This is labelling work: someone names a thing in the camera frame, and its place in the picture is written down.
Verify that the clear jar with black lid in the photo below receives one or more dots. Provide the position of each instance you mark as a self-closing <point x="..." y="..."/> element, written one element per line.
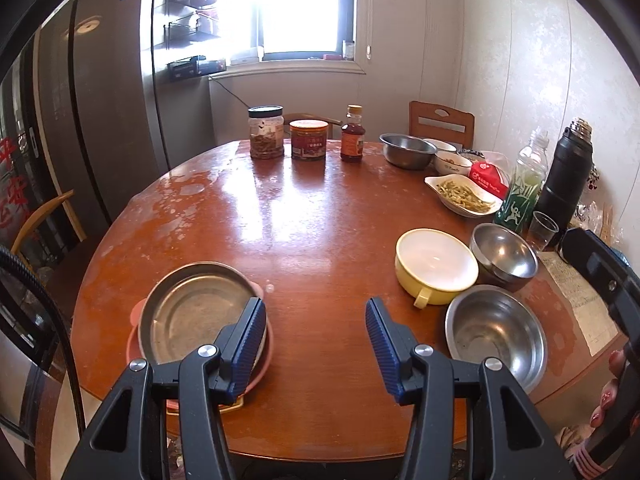
<point x="266" y="137"/>

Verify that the white ceramic bowl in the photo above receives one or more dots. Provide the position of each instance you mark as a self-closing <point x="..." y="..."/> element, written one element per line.
<point x="450" y="162"/>
<point x="440" y="144"/>

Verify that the clear plastic cup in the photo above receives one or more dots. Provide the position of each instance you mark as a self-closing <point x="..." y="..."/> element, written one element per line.
<point x="542" y="230"/>

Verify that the white dish with food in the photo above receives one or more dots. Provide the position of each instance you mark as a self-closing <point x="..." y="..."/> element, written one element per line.
<point x="465" y="195"/>

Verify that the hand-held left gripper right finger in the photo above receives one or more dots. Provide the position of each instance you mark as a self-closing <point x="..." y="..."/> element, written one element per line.
<point x="385" y="350"/>

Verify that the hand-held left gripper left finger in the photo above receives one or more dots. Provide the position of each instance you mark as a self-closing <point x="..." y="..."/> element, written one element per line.
<point x="245" y="355"/>

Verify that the small double-wall steel bowl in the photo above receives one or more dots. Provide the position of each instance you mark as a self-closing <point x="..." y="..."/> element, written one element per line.
<point x="502" y="255"/>

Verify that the steel basin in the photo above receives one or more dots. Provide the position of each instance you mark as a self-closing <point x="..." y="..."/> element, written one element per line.
<point x="407" y="152"/>

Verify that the brown sauce bottle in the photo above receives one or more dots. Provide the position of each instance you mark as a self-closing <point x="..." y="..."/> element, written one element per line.
<point x="352" y="142"/>

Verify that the wooden round-back chair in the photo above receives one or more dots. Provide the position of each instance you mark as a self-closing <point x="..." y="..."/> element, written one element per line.
<point x="45" y="210"/>
<point x="335" y="121"/>

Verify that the grey refrigerator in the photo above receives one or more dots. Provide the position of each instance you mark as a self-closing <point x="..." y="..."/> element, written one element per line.
<point x="115" y="110"/>

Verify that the printed paper sheet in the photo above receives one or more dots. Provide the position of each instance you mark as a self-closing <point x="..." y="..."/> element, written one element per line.
<point x="590" y="310"/>

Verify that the green drink bottle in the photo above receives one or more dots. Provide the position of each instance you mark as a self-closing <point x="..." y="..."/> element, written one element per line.
<point x="520" y="195"/>

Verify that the black thermos flask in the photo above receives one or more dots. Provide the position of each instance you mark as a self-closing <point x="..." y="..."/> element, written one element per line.
<point x="565" y="180"/>

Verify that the person's right hand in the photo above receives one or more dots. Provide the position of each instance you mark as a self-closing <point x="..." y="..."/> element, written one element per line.
<point x="607" y="395"/>

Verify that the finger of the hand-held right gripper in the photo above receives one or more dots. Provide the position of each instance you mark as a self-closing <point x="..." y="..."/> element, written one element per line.
<point x="595" y="265"/>

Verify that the pink plastic plate with ears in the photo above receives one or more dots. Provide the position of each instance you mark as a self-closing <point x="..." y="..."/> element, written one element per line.
<point x="133" y="347"/>

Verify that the round metal pan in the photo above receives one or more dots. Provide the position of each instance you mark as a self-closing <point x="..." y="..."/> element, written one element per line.
<point x="190" y="315"/>

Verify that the large steel bowl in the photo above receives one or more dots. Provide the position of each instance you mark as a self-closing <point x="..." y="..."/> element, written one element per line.
<point x="495" y="335"/>

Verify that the wooden chair back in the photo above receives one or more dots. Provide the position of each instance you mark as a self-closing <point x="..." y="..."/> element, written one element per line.
<point x="460" y="130"/>

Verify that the window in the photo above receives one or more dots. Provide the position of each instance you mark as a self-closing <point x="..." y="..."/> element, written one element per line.
<point x="300" y="5"/>

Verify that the red-labelled jar with orange lid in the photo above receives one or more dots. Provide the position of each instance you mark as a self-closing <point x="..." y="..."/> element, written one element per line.
<point x="308" y="142"/>

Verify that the red tissue pack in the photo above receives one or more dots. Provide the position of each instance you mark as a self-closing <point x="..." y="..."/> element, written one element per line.
<point x="487" y="175"/>

